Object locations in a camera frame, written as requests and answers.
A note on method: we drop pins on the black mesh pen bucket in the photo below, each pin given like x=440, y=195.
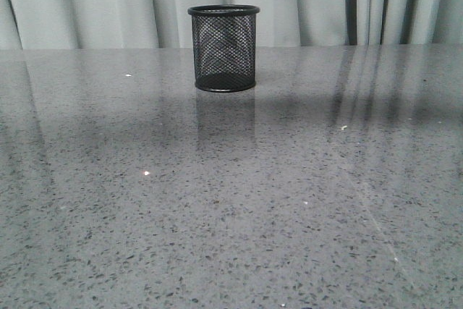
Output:
x=224, y=44

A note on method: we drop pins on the grey pleated curtain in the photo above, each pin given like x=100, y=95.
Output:
x=71, y=24

